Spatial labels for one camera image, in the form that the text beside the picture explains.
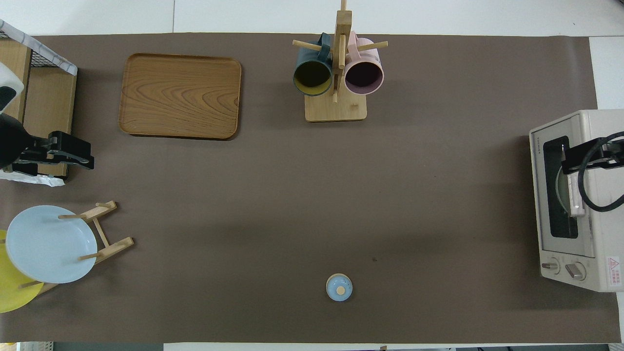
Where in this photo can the light blue plate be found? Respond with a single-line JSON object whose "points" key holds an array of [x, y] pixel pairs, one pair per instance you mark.
{"points": [[44, 248]]}

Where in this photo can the large brown table mat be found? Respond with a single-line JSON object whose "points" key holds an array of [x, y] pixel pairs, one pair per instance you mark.
{"points": [[292, 195]]}

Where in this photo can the pink ceramic mug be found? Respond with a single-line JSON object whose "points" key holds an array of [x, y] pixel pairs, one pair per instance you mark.
{"points": [[364, 75]]}

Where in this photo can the rectangular wooden serving tray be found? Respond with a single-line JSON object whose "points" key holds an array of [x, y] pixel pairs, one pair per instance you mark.
{"points": [[180, 97]]}

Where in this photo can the red warning sticker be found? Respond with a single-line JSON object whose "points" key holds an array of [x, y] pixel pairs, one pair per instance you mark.
{"points": [[614, 270]]}

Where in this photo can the white checked cloth liner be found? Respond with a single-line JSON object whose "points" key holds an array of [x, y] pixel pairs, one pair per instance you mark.
{"points": [[61, 58]]}

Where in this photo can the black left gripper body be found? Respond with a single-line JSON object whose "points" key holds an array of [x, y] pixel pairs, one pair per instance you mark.
{"points": [[14, 141]]}

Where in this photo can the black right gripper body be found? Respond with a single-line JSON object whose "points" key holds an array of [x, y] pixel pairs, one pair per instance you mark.
{"points": [[616, 158]]}

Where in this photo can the dark teal mug yellow inside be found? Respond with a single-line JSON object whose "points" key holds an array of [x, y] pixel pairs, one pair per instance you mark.
{"points": [[312, 73]]}

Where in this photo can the white toaster oven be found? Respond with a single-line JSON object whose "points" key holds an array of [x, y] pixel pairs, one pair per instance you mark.
{"points": [[604, 234]]}

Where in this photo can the wooden mug tree stand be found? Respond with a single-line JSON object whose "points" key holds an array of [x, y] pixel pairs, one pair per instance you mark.
{"points": [[336, 109]]}

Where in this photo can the pale green plate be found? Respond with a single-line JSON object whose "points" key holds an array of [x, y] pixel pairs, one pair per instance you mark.
{"points": [[563, 195]]}

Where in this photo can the yellow plate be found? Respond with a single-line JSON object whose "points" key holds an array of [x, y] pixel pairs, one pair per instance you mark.
{"points": [[9, 292]]}

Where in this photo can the small blue lid wooden knob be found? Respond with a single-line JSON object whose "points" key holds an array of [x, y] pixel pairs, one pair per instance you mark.
{"points": [[336, 292]]}

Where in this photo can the silver oven knob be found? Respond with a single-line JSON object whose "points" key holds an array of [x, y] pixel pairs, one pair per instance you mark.
{"points": [[551, 266], [576, 271]]}

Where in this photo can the wooden plate rack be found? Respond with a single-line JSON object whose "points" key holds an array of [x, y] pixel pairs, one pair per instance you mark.
{"points": [[117, 246]]}

